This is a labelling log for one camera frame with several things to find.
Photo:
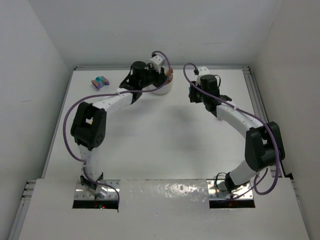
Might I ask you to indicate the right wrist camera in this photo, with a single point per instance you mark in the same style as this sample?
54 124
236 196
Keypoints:
201 71

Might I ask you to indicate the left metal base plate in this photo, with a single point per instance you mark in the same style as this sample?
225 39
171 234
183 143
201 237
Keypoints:
102 192

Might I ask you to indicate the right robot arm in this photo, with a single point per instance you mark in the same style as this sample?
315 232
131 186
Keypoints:
263 141

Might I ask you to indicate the teal purple butterfly lego cluster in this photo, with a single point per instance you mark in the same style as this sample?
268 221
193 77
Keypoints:
99 82

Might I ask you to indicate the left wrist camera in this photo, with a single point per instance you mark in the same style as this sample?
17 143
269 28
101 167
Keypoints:
157 62

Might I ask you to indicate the aluminium frame rail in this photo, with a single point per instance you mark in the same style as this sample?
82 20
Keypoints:
134 159

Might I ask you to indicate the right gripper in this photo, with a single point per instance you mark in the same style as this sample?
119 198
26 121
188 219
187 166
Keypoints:
194 93

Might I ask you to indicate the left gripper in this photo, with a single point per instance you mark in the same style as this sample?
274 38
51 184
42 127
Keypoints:
161 78

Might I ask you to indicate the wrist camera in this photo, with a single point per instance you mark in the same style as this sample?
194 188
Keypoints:
157 62
201 71

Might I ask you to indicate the white divided round container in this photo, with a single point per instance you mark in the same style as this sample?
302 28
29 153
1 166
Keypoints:
166 88

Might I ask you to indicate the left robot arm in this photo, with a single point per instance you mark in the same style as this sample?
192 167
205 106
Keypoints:
90 121

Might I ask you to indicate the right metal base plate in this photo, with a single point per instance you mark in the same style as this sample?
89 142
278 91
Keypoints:
216 191

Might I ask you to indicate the orange brown lego piece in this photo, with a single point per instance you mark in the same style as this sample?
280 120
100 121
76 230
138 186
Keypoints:
169 72

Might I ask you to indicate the metal base plate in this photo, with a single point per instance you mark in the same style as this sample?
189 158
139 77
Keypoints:
102 192
216 191

